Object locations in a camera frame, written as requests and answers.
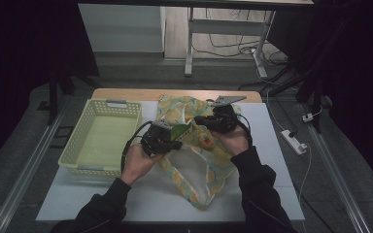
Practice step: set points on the black stand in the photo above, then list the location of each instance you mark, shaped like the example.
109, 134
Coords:
53, 97
317, 97

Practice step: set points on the pale green plastic basket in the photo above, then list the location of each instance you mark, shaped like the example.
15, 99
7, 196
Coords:
100, 142

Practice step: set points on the black floor plate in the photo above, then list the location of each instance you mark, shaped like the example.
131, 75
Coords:
53, 136

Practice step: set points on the aluminium floor rail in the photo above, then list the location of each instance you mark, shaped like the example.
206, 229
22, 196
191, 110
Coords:
336, 178
26, 178

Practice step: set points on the orange print fabric bag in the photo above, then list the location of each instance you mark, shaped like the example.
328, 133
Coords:
178, 113

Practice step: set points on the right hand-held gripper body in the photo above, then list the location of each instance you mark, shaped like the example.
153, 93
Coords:
225, 119

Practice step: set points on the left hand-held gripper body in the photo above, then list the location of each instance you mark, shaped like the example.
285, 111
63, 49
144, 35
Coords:
155, 139

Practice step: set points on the person's left hand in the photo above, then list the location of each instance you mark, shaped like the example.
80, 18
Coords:
137, 165

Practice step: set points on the white power strip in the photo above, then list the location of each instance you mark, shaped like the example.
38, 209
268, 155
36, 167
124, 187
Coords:
293, 141

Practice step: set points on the person's right hand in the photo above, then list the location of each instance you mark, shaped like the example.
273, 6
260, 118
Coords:
236, 142

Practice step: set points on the white cabinet panel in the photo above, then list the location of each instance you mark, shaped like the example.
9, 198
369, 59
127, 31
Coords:
119, 29

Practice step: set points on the white table cover sheet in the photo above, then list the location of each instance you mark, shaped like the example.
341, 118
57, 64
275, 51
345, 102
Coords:
265, 129

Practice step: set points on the small white adapter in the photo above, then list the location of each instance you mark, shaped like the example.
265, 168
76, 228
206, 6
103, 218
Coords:
308, 117

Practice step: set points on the white desk frame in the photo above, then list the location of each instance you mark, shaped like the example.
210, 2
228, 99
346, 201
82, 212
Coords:
226, 27

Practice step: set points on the small red white packet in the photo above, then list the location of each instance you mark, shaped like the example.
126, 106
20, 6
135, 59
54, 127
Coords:
207, 141

